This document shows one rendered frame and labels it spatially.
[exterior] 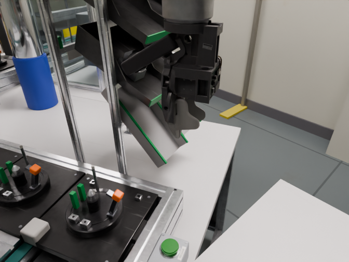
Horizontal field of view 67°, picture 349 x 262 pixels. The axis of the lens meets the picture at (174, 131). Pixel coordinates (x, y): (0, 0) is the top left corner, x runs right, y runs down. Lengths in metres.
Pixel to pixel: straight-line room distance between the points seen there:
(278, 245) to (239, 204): 1.28
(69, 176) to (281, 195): 0.68
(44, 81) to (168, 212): 1.03
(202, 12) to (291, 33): 2.63
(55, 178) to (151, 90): 0.39
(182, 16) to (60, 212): 0.57
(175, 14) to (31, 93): 1.21
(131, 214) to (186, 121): 0.33
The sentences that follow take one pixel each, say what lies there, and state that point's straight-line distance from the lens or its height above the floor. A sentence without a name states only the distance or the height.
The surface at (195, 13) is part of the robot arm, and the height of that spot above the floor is 1.45.
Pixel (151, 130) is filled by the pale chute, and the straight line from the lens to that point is 0.83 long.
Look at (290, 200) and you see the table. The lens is 0.95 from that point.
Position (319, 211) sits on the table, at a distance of 0.96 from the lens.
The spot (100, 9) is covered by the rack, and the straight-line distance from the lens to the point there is 0.67.
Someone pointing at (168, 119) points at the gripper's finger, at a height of 1.27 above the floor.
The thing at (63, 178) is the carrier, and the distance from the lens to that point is 0.85.
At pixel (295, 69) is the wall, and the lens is 3.03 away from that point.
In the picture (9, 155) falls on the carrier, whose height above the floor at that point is 0.97.
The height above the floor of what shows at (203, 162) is 0.86.
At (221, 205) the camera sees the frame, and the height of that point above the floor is 0.37.
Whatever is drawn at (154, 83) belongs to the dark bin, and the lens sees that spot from 0.78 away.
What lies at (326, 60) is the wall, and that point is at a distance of 2.91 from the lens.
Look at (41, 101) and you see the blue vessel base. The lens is 1.54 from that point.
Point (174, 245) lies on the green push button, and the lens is 0.64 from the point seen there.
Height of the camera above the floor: 1.50
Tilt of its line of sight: 32 degrees down
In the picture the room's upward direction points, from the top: straight up
